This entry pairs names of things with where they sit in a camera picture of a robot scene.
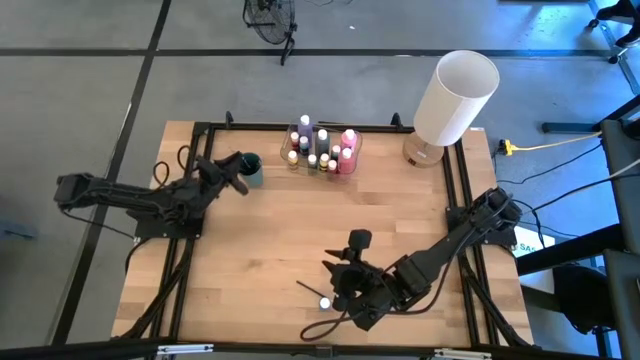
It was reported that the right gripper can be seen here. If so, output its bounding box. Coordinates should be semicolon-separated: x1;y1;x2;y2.
322;228;401;332

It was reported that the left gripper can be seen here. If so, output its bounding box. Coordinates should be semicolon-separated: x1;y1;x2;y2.
192;151;250;201

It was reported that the black-handled paintbrush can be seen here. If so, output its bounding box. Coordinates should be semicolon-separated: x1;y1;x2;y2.
295;280;329;297

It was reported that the large purple paint bottle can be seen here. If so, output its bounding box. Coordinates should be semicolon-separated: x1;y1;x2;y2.
297;114;314;148

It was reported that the large grey-blue paint bottle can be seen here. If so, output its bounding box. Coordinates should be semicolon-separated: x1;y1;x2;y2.
314;128;331;160

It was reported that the large bright red paint bottle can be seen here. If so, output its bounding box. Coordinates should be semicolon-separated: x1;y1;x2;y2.
337;147;358;177

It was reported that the dark green plastic cup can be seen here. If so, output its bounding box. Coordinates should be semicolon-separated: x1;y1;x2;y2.
237;151;264;189

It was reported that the clear plastic bin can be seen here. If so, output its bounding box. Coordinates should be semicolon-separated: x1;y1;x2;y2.
279;124;364;185

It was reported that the black floor fan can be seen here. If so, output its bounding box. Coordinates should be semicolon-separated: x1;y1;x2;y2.
242;0;300;67

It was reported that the white printed box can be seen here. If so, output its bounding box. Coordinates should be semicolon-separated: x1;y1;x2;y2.
512;224;557;259

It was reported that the table lamp white shade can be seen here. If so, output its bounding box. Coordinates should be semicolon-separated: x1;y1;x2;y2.
402;49;501;169

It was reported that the black round stool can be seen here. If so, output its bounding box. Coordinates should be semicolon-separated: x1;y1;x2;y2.
552;263;617;335

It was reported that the dark grey side cart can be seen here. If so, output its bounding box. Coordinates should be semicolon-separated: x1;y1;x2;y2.
598;117;640;360

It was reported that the person's leg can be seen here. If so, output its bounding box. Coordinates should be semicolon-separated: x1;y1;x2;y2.
587;0;640;30
613;29;640;50

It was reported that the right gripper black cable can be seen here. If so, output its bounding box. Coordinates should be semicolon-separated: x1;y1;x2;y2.
299;279;454;344

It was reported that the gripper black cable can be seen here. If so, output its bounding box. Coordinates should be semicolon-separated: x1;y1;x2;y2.
152;144;192;187
299;279;454;344

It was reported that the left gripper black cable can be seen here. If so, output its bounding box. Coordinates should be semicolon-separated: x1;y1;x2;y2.
152;144;192;187

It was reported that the silver frame bracket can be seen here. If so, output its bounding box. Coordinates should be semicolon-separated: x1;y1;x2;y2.
433;347;494;360
156;343;215;357

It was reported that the black aluminium table frame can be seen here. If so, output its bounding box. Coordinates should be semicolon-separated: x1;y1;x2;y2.
117;112;536;360

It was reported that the yellow extension cord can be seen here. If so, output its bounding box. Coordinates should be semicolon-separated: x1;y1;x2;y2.
497;130;604;157

